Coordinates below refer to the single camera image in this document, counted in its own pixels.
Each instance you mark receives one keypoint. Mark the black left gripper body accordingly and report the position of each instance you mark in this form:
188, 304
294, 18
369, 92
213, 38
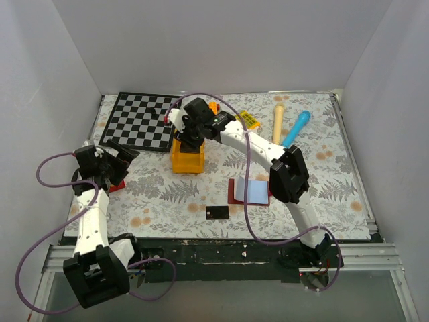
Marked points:
106, 159

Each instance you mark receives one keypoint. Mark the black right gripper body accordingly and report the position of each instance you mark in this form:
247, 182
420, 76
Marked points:
195, 127

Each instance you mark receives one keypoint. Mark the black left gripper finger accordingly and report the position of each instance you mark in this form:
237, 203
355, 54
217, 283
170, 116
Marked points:
124, 154
117, 170

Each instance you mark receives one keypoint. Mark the black credit card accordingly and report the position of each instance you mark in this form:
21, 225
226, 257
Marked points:
217, 212

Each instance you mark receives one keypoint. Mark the red leather card holder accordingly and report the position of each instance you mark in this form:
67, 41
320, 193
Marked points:
257, 193

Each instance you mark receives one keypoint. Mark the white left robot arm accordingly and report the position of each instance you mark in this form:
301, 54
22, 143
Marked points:
97, 270

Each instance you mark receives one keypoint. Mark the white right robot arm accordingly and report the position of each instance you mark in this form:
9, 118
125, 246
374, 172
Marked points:
288, 174

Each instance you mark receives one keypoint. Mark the yellow plastic bin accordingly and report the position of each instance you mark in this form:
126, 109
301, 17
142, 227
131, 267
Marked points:
186, 159

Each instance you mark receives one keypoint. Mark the orange toy car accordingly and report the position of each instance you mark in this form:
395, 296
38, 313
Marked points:
214, 107

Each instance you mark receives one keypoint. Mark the black white chessboard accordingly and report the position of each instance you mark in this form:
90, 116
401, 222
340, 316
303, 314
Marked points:
131, 124

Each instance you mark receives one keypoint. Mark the colourful toy block house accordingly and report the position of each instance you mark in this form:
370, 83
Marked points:
252, 124

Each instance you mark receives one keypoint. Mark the cream toy microphone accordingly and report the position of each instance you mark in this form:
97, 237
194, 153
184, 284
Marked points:
279, 111

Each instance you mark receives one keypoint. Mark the blue toy microphone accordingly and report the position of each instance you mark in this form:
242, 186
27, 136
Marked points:
301, 121

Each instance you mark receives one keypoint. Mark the black front table rail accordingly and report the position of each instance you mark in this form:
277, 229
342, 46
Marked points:
164, 260

